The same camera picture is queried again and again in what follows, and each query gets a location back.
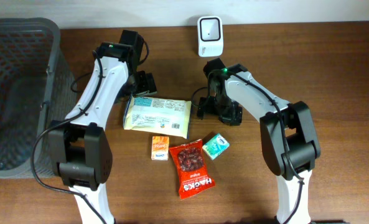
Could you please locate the green tissue packet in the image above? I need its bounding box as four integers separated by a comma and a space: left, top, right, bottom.
202, 133, 230, 160

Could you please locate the yellow cleaning sheet package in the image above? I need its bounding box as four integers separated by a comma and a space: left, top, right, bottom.
123, 96, 192, 139

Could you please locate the small orange white packet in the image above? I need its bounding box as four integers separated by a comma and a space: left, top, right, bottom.
151, 136, 169, 161

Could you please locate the red Hacks candy bag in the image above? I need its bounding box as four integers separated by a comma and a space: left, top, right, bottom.
169, 139, 215, 200

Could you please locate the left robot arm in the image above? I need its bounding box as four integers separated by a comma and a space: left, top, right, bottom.
43, 30, 157, 223

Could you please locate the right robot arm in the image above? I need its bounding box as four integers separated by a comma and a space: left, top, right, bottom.
197, 58, 320, 223

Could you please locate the white barcode scanner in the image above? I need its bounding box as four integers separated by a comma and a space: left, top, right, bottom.
197, 16, 224, 57

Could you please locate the grey plastic mesh basket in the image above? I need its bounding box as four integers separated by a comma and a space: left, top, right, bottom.
0, 17, 77, 179

